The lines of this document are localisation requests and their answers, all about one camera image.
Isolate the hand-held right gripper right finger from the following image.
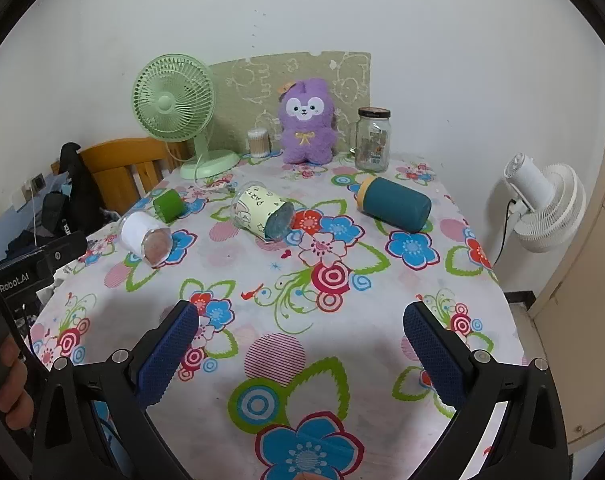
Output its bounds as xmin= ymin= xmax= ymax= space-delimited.
xmin=403 ymin=302 xmax=573 ymax=480

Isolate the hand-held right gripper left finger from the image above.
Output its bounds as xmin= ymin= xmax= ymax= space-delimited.
xmin=31 ymin=301 xmax=200 ymax=480

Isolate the clear cup with white sleeve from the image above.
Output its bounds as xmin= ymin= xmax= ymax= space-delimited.
xmin=120 ymin=211 xmax=174 ymax=269

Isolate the small green cup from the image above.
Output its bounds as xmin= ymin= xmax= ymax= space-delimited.
xmin=153 ymin=189 xmax=188 ymax=225

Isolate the teal cup with yellow lid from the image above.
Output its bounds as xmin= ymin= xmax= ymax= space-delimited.
xmin=357 ymin=176 xmax=433 ymax=234

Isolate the clear cup with yellow sleeve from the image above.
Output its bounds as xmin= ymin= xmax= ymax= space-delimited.
xmin=231 ymin=181 xmax=297 ymax=240

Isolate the person's left hand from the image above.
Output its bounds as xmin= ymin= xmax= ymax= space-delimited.
xmin=0 ymin=339 xmax=34 ymax=432

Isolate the dark clothing pile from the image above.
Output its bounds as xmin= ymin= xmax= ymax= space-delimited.
xmin=3 ymin=191 xmax=69 ymax=263

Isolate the black bag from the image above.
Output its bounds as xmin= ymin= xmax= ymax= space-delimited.
xmin=57 ymin=142 xmax=106 ymax=237

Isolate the floral tablecloth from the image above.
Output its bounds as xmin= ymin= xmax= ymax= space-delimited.
xmin=30 ymin=152 xmax=527 ymax=480

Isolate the wooden chair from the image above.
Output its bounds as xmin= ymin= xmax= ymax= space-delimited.
xmin=51 ymin=137 xmax=194 ymax=216

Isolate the beige cabinet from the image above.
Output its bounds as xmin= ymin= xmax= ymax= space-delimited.
xmin=527 ymin=55 xmax=605 ymax=462

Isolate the white clip fan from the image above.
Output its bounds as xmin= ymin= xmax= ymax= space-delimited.
xmin=503 ymin=152 xmax=588 ymax=254

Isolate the glass jar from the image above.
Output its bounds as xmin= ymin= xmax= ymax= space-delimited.
xmin=355 ymin=107 xmax=393 ymax=172

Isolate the green desk fan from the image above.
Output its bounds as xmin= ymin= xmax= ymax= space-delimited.
xmin=131 ymin=54 xmax=241 ymax=181

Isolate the cotton swab container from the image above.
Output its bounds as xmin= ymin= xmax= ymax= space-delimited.
xmin=246 ymin=128 xmax=272 ymax=156

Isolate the purple plush toy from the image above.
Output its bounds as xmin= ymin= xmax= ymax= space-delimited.
xmin=276 ymin=78 xmax=340 ymax=166

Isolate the green printed cushion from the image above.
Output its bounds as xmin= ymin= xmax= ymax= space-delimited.
xmin=210 ymin=51 xmax=372 ymax=154

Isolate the black fan cable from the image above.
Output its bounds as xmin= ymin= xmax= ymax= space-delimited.
xmin=491 ymin=199 xmax=522 ymax=262

